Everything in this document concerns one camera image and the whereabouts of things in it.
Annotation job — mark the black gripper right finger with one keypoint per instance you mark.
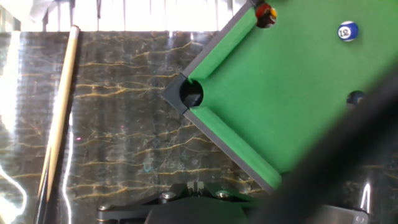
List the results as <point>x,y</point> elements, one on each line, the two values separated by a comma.
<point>224,193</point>

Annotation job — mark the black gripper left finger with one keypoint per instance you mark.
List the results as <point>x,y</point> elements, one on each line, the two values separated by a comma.
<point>130,208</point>

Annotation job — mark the wooden pool cue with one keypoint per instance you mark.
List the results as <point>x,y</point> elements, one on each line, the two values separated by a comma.
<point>60,109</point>

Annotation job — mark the mini green pool table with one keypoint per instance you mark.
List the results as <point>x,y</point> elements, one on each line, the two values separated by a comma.
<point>280,93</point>

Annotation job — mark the dark blue pool ball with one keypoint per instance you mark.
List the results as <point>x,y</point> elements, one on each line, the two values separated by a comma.
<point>354,98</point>

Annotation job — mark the red and yellow pool ball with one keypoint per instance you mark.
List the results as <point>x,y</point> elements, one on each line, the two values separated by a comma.
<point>265,15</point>

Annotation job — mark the blue striped pool ball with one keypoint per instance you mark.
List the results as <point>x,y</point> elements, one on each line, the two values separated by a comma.
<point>348,31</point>

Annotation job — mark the black marble pattern mat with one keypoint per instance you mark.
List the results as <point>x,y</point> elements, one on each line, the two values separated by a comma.
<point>124,124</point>

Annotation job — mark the silver digital scale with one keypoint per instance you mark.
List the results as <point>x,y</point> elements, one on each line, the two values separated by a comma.
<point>342,216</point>

